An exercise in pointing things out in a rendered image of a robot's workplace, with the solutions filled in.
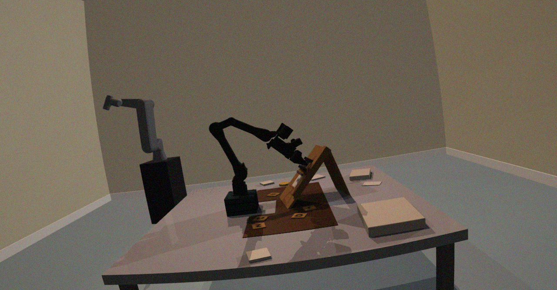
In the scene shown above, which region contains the white paper ticket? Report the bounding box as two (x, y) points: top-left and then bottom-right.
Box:
(293, 174), (303, 187)

